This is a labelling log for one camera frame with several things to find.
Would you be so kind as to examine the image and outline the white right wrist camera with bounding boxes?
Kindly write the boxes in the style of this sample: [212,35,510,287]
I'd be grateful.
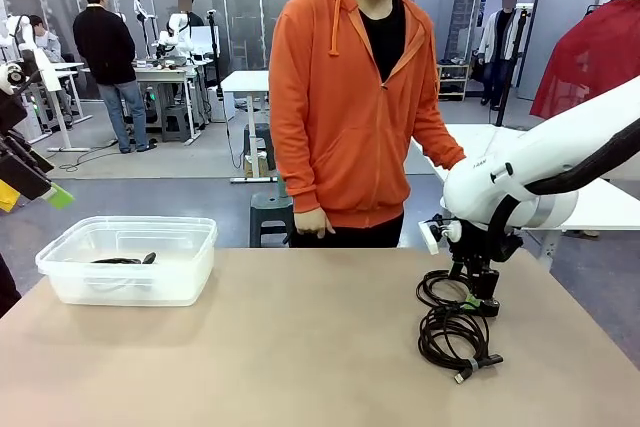
[418,216,465,256]

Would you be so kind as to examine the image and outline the person in orange hoodie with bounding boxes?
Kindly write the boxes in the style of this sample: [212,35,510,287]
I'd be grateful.
[268,0,451,249]

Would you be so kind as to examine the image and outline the person's right forearm orange sleeve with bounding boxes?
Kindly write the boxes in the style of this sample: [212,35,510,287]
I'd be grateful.
[269,136,324,213]

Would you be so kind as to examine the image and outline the man in black jacket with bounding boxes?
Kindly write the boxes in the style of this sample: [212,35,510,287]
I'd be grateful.
[72,0,152,155]

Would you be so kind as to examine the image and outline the white desk with equipment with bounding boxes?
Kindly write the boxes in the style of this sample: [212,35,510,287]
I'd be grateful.
[132,59,214,147]

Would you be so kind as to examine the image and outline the black power cable wide strap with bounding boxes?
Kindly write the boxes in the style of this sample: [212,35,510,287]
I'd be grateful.
[89,250,159,267]

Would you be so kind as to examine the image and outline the white side table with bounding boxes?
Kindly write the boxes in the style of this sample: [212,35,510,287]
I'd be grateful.
[409,123,640,261]

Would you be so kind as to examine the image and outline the wooden shoe rack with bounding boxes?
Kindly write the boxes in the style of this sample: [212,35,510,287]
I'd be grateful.
[437,63,472,102]

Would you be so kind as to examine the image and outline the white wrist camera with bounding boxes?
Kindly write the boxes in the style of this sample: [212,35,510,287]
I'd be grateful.
[0,62,27,96]
[418,216,465,256]

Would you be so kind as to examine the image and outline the braided USB cable grey tie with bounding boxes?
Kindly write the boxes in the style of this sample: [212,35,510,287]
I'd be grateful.
[417,305,505,387]

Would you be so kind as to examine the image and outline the grey plastic stool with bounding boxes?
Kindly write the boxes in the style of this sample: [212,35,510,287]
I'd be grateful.
[160,105,193,144]

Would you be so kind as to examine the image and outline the clear plastic storage container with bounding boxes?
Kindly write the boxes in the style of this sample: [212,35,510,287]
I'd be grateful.
[35,215,219,308]

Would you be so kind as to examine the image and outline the seated person in grey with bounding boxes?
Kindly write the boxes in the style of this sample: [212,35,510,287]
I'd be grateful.
[28,14,66,64]

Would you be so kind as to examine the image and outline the person's right hand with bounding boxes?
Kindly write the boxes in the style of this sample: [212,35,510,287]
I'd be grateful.
[293,206,338,238]

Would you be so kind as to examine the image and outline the dark step stool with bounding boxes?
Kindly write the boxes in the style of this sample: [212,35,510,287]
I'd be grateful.
[242,122,278,172]

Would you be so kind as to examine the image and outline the dark green plastic stool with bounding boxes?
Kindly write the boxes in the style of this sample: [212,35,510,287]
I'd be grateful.
[248,190,296,249]

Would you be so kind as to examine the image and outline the black tripod stand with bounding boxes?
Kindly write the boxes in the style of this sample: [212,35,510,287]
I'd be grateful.
[493,4,534,129]

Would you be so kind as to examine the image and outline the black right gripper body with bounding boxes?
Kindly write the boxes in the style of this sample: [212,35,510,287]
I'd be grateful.
[452,234,496,278]

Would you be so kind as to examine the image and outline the black camera stand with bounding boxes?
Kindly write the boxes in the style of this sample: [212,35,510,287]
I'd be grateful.
[205,9,225,98]

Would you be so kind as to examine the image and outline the person in black shirt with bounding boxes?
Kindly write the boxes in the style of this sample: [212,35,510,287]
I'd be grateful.
[177,0,206,31]

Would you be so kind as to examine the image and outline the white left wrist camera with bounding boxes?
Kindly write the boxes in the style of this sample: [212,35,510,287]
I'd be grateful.
[0,62,27,96]

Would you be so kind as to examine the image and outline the person in white cardigan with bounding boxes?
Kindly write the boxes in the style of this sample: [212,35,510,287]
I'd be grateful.
[477,0,525,109]

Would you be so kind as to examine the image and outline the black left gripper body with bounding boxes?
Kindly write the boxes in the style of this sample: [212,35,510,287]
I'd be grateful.
[0,91,27,136]

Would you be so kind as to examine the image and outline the black fabric object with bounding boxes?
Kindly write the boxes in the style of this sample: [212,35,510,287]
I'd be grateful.
[0,250,22,319]

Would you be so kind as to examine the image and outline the person's left forearm orange sleeve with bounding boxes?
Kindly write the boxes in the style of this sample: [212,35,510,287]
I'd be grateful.
[412,111,469,171]

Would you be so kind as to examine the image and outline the right arm black hose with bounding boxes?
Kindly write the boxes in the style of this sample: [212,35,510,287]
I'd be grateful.
[487,116,640,264]

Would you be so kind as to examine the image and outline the white standing desk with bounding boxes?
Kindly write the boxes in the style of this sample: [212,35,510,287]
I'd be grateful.
[219,69,274,184]

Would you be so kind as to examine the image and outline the red cape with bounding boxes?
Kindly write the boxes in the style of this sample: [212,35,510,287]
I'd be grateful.
[529,0,640,118]

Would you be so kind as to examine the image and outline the black power cable long loops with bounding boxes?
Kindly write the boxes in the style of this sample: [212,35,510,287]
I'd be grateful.
[416,269,502,319]

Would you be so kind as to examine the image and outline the yellow object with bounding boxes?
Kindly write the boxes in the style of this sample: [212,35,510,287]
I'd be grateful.
[0,181,22,213]

